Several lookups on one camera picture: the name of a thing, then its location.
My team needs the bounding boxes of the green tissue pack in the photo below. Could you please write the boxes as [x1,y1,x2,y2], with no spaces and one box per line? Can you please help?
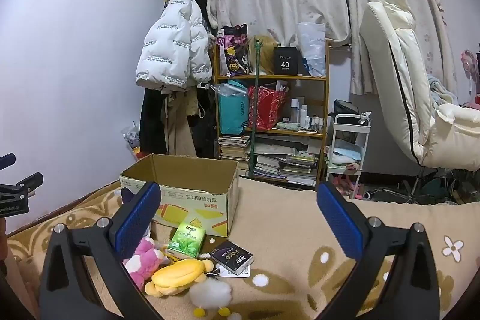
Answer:
[166,223,206,259]

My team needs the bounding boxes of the white fluffy plush toy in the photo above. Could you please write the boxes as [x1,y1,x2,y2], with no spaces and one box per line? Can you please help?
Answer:
[188,278,232,319]

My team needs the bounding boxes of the yellow plush toy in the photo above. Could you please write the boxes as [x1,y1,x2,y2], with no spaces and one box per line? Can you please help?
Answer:
[145,259,215,297]

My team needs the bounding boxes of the white puffer jacket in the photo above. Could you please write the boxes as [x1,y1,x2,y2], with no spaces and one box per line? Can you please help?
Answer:
[136,0,212,93]

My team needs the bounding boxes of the black face tissue pack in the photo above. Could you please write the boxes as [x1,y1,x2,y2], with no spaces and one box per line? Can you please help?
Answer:
[210,241,254,275]

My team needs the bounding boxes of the cream reclining chair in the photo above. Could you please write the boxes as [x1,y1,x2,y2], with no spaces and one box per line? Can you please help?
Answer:
[360,0,479,171]

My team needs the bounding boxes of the white utility cart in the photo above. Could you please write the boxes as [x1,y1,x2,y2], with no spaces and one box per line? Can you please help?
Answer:
[325,111,372,199]

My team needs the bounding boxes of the pink plush toy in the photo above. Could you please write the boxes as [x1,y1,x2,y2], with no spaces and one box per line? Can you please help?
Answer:
[123,236,171,290]

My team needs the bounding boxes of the beige coat hanging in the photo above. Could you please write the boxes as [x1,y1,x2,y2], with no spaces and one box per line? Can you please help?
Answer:
[163,88,206,157]

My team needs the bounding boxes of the snack bags on floor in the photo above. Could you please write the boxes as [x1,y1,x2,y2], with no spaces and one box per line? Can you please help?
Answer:
[120,121,142,159]

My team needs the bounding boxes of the wooden bookshelf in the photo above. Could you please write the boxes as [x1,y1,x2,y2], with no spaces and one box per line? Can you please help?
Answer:
[211,36,329,188]

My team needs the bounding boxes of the red patterned bag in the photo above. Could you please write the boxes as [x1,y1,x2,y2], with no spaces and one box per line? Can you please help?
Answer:
[256,86,287,131]

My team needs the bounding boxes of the printed cardboard box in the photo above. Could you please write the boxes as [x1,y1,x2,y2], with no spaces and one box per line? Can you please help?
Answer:
[120,154,239,238]

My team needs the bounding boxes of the stack of books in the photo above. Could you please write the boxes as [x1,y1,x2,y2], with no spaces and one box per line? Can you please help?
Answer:
[218,135,251,172]

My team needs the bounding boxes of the teal bag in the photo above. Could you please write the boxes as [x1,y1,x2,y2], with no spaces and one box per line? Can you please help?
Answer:
[217,80,249,136]

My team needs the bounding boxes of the black box with 40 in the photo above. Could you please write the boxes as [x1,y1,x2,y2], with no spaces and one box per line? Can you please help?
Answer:
[273,46,299,76]

